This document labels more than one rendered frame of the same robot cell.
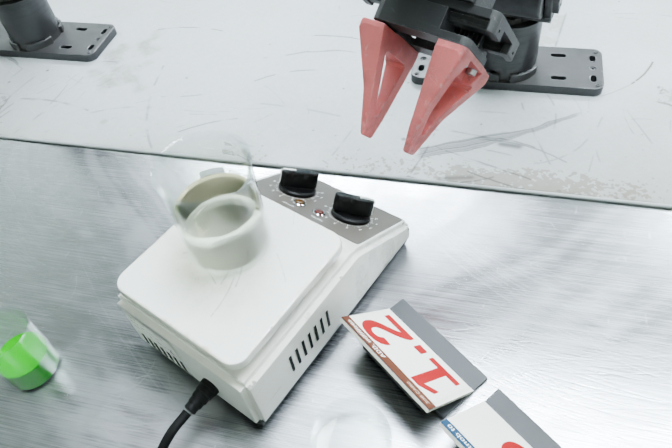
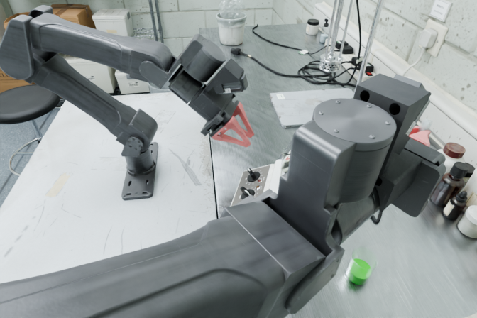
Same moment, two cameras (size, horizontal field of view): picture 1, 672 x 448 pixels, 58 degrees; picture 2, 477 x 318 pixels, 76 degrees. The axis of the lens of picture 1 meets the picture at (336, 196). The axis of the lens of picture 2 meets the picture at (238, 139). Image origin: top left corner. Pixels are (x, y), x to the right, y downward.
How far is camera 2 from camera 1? 0.72 m
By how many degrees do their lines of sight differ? 78
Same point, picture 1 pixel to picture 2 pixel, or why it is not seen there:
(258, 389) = not seen: hidden behind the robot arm
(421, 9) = (230, 105)
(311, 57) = (128, 247)
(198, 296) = not seen: hidden behind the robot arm
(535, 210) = (218, 153)
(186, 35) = not seen: outside the picture
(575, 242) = (228, 145)
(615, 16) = (104, 144)
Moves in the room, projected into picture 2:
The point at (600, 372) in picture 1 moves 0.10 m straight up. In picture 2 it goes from (267, 138) to (270, 108)
